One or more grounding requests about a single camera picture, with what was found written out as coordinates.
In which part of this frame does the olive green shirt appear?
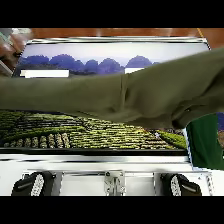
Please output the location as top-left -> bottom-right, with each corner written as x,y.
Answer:
0,46 -> 224,130

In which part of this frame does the dark green garment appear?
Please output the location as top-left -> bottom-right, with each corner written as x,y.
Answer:
185,112 -> 224,172

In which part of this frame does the silver frame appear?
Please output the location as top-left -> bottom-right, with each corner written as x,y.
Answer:
0,153 -> 224,197

